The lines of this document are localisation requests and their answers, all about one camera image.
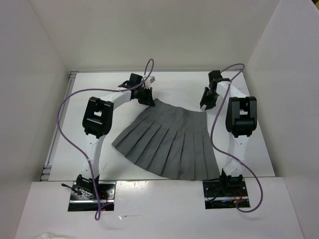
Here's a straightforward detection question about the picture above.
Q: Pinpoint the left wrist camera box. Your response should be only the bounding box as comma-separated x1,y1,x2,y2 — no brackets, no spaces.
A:
145,76,156,87

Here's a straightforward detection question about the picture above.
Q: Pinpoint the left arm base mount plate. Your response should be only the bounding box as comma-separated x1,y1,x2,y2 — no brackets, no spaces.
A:
68,182,116,212

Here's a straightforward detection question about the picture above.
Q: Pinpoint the aluminium table edge rail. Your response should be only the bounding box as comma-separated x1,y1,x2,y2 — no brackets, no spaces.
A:
39,71,78,182

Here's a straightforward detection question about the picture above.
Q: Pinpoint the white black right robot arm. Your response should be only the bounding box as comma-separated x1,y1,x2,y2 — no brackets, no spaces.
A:
200,70,257,196

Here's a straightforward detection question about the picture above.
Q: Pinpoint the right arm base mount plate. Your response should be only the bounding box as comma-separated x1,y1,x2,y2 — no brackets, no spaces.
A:
203,180,250,209

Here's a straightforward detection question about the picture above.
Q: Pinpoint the grey pleated skirt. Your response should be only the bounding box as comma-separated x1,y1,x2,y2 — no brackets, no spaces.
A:
112,99,220,181

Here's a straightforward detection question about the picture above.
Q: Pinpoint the white cloth at bottom edge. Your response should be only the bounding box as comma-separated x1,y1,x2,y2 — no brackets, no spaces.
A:
36,233,73,239

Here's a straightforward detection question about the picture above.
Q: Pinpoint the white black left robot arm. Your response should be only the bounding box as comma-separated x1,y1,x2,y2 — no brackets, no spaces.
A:
76,73,155,199

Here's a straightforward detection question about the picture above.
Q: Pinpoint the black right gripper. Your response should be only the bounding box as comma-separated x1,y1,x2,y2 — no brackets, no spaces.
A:
200,87,220,111

